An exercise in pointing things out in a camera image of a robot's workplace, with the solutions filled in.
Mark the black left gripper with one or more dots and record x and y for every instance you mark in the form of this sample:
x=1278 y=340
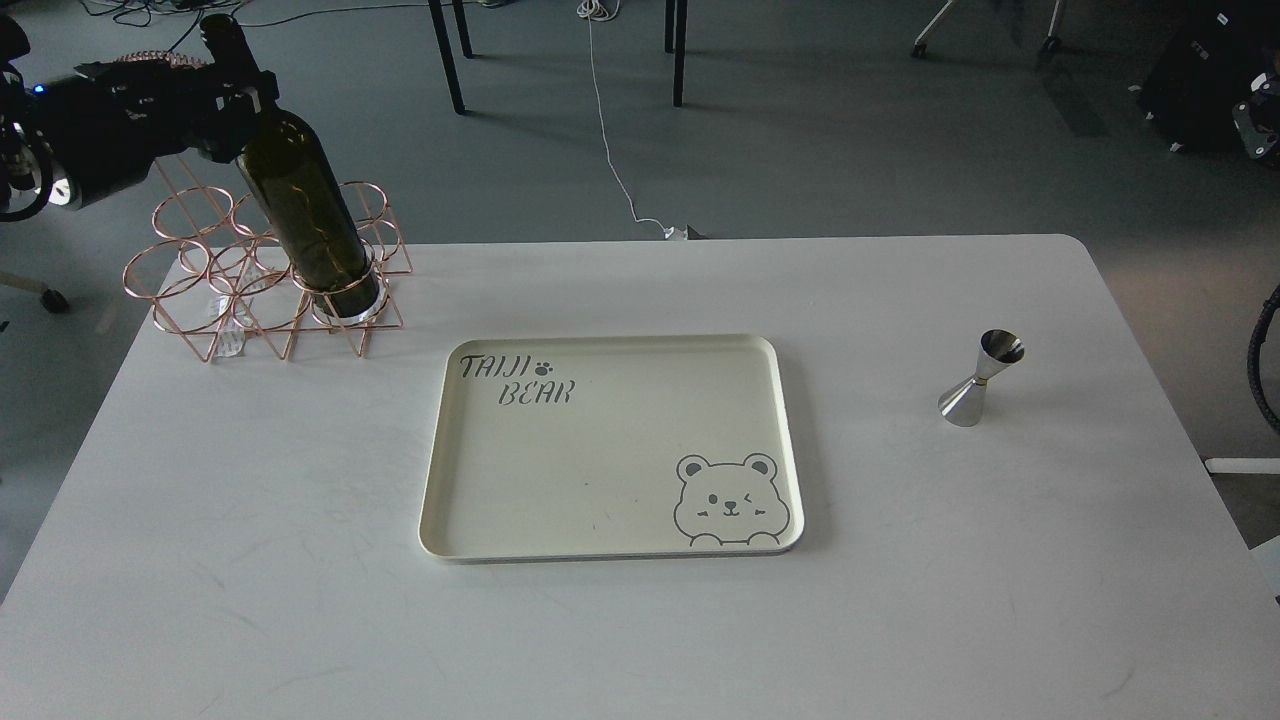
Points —
x=103 y=127

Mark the dark green wine bottle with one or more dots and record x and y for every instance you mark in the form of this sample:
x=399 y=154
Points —
x=286 y=168

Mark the steel double jigger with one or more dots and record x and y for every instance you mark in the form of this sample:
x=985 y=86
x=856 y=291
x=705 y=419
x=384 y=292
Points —
x=964 y=404

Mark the black table leg left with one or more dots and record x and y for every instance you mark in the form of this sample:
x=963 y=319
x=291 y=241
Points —
x=446 y=49

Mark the black table leg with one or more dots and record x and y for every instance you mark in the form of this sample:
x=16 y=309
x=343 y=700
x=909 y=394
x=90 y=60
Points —
x=446 y=49
x=676 y=16

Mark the office chair caster left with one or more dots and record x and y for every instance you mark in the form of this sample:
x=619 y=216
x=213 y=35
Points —
x=52 y=301

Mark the black table leg right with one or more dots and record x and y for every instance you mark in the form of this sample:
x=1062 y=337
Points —
x=676 y=16

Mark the cream bear serving tray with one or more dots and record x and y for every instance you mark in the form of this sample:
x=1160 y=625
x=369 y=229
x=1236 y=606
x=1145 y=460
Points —
x=611 y=448

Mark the white chair base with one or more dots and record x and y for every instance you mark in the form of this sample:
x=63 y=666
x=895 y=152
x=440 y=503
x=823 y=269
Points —
x=1024 y=23

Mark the rose gold wire bottle rack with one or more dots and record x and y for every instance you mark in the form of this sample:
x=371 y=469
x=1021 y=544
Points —
x=217 y=279

